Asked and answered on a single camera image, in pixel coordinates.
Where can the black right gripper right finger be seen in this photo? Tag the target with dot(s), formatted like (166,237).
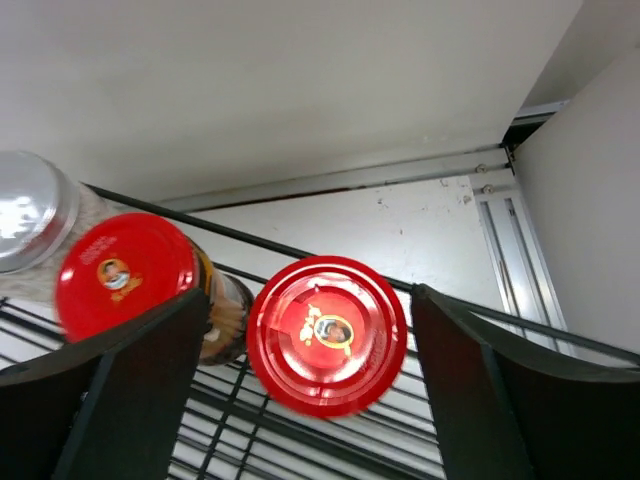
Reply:
(515,399)

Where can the red lid sauce jar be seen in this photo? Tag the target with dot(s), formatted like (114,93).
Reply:
(131,263)
(327,336)

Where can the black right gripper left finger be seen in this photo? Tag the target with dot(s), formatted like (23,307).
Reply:
(109,406)

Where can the aluminium side rail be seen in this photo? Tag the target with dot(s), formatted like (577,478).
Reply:
(523,280)

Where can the blue label spice jar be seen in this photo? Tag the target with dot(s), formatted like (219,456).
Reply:
(44,212)

